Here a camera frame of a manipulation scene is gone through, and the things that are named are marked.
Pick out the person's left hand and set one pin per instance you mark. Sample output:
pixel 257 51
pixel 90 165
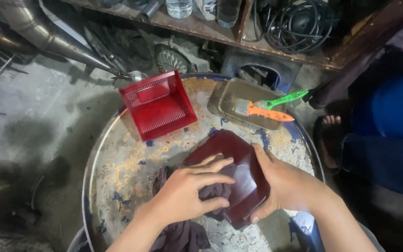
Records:
pixel 180 197

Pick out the person's right hand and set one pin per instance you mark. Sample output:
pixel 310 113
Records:
pixel 289 185

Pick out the dark purple cleaning rag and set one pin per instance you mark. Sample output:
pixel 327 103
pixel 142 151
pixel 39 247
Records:
pixel 184 236

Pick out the dark red tail light lens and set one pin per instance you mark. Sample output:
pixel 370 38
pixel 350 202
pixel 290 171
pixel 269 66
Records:
pixel 247 182

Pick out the rusty blue metal drum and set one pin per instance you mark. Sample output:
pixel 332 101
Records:
pixel 135 168

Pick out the bright red tail light lens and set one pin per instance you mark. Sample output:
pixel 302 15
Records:
pixel 157 105

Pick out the clear plastic tray with liquid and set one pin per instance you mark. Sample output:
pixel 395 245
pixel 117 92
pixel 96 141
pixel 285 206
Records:
pixel 236 99

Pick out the metal engine part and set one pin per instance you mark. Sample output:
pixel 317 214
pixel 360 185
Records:
pixel 173 57

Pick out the wooden shelf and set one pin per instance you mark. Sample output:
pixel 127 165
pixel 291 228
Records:
pixel 201 29

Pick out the dark glass bottle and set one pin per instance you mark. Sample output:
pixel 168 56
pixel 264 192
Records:
pixel 228 12

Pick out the clear plastic bottle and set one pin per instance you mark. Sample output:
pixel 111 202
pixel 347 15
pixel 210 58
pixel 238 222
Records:
pixel 178 7

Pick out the chrome exhaust pipe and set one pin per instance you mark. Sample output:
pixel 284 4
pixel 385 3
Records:
pixel 47 35

